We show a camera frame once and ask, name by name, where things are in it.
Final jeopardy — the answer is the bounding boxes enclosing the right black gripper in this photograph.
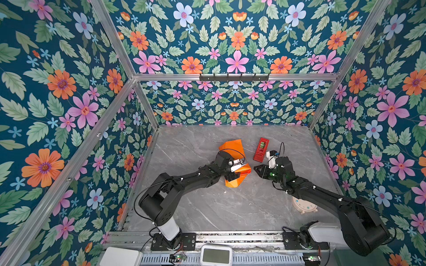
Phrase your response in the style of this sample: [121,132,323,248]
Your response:
[253,164,286,186]

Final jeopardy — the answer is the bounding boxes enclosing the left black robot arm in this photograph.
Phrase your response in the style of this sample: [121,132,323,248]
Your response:
[138,150,246,245]

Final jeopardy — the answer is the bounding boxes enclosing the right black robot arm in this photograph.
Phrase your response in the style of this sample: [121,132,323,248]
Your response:
[254,157,391,257]

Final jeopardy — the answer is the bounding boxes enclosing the white box bottom left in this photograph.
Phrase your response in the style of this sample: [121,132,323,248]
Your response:
[99,247,143,266]

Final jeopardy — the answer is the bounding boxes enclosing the red tape dispenser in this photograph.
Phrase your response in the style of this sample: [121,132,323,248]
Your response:
[253,137,269,162]

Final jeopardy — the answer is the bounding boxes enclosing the white round clock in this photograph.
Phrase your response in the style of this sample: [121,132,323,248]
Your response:
[292,197,318,215]

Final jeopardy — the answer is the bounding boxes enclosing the white display device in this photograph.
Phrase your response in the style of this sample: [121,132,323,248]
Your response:
[200,244,233,266]

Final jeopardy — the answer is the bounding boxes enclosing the green mat bottom right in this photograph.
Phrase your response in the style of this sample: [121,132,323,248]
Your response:
[334,249,388,266]

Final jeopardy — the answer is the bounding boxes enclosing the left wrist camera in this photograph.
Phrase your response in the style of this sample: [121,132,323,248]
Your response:
[229,158,246,172]

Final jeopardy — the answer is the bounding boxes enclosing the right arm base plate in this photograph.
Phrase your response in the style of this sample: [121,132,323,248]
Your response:
[282,231,330,250]

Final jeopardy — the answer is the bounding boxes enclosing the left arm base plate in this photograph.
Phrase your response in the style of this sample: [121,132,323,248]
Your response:
[150,232,197,251]

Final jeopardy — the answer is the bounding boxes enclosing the black hook rail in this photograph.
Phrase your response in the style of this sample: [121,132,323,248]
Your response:
[199,73,270,82]

